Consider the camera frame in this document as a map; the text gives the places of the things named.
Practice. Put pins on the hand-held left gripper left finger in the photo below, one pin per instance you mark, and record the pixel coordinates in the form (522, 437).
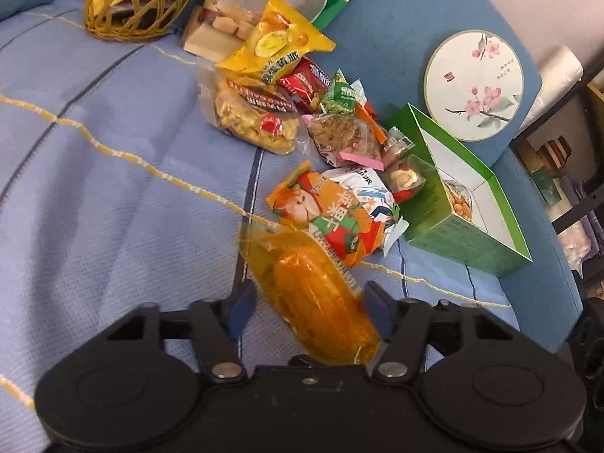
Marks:
(243, 304)

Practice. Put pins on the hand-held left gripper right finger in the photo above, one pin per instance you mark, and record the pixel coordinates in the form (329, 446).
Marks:
(377, 306)

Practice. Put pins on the vacuum-packed yellow corn cob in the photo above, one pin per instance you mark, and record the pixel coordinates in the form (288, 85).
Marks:
(321, 302)

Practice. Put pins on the green cardboard box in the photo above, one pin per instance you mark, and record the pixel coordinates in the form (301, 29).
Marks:
(453, 240)

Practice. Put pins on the yellow snack bag red label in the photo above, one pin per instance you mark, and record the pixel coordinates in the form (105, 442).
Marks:
(250, 120)

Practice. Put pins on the yellow pie snack packet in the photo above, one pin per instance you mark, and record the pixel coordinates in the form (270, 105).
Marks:
(273, 42)

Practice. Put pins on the orange and white snack packet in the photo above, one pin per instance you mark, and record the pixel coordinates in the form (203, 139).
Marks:
(325, 217)

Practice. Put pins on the clear round pastry packet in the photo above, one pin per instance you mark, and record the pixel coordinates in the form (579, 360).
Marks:
(403, 179)

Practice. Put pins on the peanut snack packet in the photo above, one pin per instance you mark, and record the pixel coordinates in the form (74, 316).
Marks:
(460, 203)

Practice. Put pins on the small pink candy packet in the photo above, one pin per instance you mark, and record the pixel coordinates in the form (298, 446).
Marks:
(397, 144)

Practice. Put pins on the clear peanut packet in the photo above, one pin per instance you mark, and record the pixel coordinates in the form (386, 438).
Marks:
(344, 137)

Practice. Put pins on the blue plaid blanket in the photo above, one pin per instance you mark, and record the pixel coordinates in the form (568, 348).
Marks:
(118, 174)

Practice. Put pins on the small orange snack packet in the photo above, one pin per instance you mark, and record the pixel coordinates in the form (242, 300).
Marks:
(370, 122)

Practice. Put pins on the small dark green box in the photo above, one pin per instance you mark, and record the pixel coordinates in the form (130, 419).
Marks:
(546, 188)

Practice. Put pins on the small green snack packet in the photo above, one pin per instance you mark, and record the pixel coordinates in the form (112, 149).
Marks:
(342, 94)

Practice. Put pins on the dark red snack packet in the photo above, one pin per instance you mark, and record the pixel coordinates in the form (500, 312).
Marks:
(302, 82)

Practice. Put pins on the striped wooden jar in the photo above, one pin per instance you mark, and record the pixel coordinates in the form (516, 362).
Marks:
(557, 151)

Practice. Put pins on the round floral paper fan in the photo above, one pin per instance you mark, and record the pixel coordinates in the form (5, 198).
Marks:
(472, 80)

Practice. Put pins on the blue sofa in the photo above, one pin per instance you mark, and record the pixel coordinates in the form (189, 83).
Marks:
(391, 33)

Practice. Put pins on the black metal shelf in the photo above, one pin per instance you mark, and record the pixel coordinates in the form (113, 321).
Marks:
(573, 99)

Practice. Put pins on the clear plastic bag roll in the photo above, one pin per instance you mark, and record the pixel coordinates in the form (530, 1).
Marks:
(557, 75)

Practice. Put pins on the yellow wicker basket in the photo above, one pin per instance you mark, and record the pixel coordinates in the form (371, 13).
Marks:
(141, 23)

